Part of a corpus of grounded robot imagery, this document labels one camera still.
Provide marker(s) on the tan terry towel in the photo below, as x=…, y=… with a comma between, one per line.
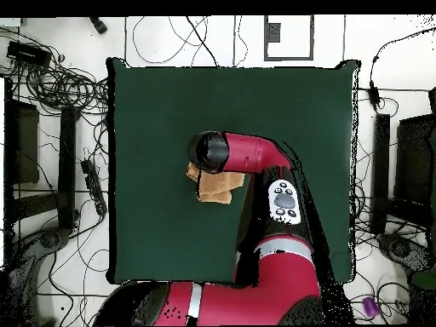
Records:
x=218, y=185

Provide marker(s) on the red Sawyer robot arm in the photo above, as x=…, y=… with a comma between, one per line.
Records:
x=286, y=272

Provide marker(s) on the dark green table cloth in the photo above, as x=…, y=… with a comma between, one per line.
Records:
x=153, y=136

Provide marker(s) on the black power strip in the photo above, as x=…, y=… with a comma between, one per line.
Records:
x=93, y=187

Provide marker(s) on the black upright beam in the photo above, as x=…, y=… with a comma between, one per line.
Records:
x=380, y=170

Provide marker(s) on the grey tripod base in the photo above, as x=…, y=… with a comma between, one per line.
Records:
x=398, y=248
x=51, y=238

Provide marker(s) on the small black device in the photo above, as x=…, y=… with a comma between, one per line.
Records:
x=98, y=25

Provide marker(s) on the black box panel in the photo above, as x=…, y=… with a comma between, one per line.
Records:
x=414, y=160

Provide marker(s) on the small purple object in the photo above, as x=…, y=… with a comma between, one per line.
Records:
x=370, y=306

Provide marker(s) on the black adapter box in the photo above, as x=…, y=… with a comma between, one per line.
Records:
x=27, y=53

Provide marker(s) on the grey rectangular floor frame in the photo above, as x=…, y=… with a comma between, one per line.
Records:
x=289, y=58

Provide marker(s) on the black beam stand frame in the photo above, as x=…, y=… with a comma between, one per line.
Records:
x=66, y=163

